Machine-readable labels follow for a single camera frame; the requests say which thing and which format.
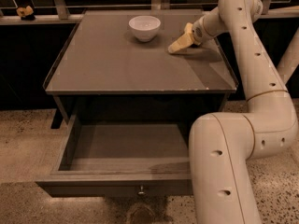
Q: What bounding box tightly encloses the grey wooden side table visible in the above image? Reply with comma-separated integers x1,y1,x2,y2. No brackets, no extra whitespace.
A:
44,9,238,119

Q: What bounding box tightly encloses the white ceramic bowl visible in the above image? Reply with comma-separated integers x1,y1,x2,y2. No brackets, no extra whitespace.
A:
129,16,161,42

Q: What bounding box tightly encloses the round metal drawer knob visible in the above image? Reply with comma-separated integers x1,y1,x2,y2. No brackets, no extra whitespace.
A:
137,186,147,197

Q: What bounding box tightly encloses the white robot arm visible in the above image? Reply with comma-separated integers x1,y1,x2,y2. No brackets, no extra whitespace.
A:
168,0,298,224

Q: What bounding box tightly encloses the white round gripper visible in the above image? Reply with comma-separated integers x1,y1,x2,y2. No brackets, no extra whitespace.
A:
168,16,219,54

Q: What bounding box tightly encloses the small yellow black object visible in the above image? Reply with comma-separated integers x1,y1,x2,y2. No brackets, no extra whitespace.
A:
17,6,36,21

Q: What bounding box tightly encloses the yellow sponge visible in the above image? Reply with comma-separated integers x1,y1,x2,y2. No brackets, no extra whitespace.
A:
184,22,193,37

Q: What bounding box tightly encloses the grey open top drawer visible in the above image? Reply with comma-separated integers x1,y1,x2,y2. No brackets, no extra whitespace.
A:
36,115,192,197

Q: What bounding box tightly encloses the metal railing frame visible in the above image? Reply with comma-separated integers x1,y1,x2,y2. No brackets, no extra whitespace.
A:
0,0,299,26

